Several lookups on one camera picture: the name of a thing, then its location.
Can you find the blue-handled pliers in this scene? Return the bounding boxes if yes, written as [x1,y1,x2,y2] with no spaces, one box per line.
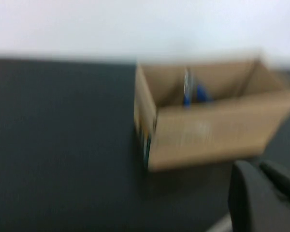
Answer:
[182,67,214,109]

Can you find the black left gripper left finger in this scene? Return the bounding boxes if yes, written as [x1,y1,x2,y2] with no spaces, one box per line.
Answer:
[228,160,290,232]

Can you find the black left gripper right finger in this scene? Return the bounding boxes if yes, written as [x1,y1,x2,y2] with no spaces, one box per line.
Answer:
[258,160,290,195]

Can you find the brown cardboard box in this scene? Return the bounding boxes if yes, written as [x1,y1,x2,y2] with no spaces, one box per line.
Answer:
[134,52,290,173]

